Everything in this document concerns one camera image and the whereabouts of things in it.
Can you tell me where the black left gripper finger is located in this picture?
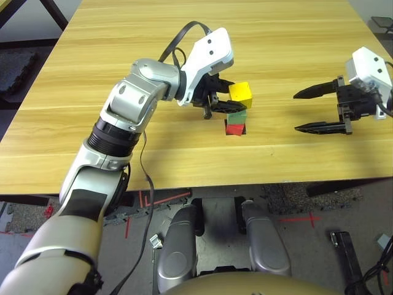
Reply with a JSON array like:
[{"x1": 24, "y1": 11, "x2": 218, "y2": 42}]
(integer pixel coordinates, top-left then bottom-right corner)
[
  {"x1": 219, "y1": 77, "x2": 236, "y2": 93},
  {"x1": 214, "y1": 100, "x2": 248, "y2": 115}
]

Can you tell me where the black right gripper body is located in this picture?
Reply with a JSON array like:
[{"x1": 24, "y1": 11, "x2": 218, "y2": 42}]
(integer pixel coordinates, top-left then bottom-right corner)
[{"x1": 336, "y1": 75, "x2": 381, "y2": 136}]

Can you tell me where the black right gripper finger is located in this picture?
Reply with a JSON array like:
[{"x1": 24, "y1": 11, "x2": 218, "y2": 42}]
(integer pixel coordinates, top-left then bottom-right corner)
[
  {"x1": 293, "y1": 78, "x2": 340, "y2": 100},
  {"x1": 294, "y1": 121, "x2": 348, "y2": 136}
]

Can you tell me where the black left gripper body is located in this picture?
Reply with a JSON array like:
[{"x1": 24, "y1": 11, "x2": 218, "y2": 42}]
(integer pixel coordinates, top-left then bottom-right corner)
[{"x1": 192, "y1": 73, "x2": 227, "y2": 120}]

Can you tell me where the green wooden block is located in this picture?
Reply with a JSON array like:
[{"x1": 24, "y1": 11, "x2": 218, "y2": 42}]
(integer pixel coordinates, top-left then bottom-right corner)
[{"x1": 227, "y1": 109, "x2": 248, "y2": 125}]

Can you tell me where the yellow wooden block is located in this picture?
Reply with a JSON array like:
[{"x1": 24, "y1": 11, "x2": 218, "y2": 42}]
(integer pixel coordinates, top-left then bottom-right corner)
[{"x1": 228, "y1": 81, "x2": 254, "y2": 110}]

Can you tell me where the red wooden block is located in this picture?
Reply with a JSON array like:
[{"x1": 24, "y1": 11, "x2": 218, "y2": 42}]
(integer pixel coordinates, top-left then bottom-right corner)
[{"x1": 225, "y1": 122, "x2": 246, "y2": 136}]

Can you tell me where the black table leg bar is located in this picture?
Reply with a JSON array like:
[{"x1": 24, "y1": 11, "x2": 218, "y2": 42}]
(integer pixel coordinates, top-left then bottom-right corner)
[
  {"x1": 306, "y1": 178, "x2": 387, "y2": 197},
  {"x1": 0, "y1": 194, "x2": 50, "y2": 207}
]

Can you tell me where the dark speckled floor mat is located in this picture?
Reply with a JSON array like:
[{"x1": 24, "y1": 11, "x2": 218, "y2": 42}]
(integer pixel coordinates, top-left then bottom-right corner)
[{"x1": 263, "y1": 183, "x2": 365, "y2": 214}]

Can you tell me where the black flat stand plate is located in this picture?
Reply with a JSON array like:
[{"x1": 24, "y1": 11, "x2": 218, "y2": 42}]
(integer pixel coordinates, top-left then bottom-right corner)
[{"x1": 370, "y1": 15, "x2": 393, "y2": 31}]

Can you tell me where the small grey floor box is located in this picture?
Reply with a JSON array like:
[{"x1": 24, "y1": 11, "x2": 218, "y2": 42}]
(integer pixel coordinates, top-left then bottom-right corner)
[{"x1": 374, "y1": 234, "x2": 391, "y2": 248}]

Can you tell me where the black bar floor device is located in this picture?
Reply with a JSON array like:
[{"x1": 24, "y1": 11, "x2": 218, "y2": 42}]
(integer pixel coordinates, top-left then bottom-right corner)
[{"x1": 330, "y1": 230, "x2": 366, "y2": 295}]

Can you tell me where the grey right robot leg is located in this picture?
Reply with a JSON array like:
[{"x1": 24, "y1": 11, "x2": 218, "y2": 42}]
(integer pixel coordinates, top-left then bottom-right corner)
[{"x1": 241, "y1": 199, "x2": 292, "y2": 277}]

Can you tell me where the grey robot leg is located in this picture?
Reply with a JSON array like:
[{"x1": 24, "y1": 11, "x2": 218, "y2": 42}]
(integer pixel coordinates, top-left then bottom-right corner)
[
  {"x1": 156, "y1": 204, "x2": 205, "y2": 293},
  {"x1": 241, "y1": 199, "x2": 292, "y2": 277}
]

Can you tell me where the grey left robot leg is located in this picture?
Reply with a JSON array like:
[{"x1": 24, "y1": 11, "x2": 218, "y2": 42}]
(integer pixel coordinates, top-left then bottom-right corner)
[{"x1": 156, "y1": 204, "x2": 205, "y2": 293}]

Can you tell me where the grey interlocking floor tile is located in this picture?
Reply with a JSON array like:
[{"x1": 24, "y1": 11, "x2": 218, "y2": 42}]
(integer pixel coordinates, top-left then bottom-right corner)
[{"x1": 104, "y1": 199, "x2": 188, "y2": 225}]

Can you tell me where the beige robot torso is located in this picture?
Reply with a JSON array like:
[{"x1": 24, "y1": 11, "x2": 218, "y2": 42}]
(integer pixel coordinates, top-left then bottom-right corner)
[{"x1": 162, "y1": 272, "x2": 341, "y2": 295}]

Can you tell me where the dark foam floor mat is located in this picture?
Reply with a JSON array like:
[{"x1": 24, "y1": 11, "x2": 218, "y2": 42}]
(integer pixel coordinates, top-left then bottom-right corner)
[{"x1": 0, "y1": 50, "x2": 41, "y2": 96}]

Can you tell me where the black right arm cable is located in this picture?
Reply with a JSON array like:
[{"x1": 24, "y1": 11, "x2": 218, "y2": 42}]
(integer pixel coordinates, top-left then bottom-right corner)
[{"x1": 379, "y1": 60, "x2": 393, "y2": 117}]

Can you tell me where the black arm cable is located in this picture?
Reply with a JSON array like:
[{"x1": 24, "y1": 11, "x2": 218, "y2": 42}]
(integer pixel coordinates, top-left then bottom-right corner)
[
  {"x1": 379, "y1": 60, "x2": 393, "y2": 117},
  {"x1": 109, "y1": 20, "x2": 212, "y2": 295}
]

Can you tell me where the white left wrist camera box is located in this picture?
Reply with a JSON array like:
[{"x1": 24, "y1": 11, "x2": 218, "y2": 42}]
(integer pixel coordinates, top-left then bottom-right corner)
[{"x1": 177, "y1": 26, "x2": 235, "y2": 108}]

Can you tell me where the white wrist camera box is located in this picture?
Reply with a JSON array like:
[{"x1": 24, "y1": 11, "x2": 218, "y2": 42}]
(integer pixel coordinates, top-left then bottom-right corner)
[
  {"x1": 344, "y1": 46, "x2": 393, "y2": 120},
  {"x1": 177, "y1": 26, "x2": 235, "y2": 108}
]

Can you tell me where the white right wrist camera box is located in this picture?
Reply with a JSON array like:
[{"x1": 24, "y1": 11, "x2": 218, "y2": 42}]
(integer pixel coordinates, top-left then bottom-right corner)
[{"x1": 344, "y1": 46, "x2": 393, "y2": 120}]

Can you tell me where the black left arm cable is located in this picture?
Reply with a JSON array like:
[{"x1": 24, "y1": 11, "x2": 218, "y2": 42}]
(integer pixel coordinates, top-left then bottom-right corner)
[{"x1": 109, "y1": 20, "x2": 212, "y2": 295}]

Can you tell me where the black hanging cable bundle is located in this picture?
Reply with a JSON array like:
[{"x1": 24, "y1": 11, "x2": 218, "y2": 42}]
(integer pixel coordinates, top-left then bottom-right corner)
[{"x1": 345, "y1": 251, "x2": 393, "y2": 295}]

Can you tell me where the black furniture frame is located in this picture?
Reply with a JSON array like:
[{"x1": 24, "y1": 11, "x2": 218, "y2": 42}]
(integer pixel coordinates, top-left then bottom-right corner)
[{"x1": 0, "y1": 0, "x2": 69, "y2": 31}]

